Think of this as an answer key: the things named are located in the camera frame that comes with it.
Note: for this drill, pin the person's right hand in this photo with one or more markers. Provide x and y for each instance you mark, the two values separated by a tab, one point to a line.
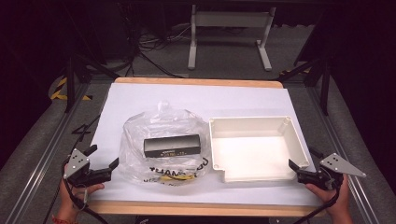
336	202

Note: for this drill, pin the person's left hand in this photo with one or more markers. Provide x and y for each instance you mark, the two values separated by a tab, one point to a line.
70	199

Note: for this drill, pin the black rectangular box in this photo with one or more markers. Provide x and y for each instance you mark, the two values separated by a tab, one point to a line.
172	145

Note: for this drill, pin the white paper sheet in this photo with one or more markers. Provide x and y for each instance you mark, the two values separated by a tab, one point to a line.
199	99

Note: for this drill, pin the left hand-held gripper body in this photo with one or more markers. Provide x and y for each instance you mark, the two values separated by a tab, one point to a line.
81	174

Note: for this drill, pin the yellow black floor tape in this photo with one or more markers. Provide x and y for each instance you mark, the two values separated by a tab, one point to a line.
58	93

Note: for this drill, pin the white plastic container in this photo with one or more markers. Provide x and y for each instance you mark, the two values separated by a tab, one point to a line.
255	152

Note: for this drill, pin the aluminium rail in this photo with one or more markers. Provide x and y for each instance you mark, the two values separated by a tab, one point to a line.
46	152
345	165

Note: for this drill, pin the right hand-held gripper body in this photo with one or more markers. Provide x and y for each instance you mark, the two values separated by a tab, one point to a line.
327	174

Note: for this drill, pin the clear plastic bag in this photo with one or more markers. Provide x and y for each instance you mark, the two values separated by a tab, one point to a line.
140	146

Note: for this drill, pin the red wristband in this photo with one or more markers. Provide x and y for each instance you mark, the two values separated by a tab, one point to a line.
62	221

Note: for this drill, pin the white metal stand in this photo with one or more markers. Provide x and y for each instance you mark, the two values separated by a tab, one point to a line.
230	19

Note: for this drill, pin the black metal stand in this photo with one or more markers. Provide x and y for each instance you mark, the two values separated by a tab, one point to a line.
325	87
71	81

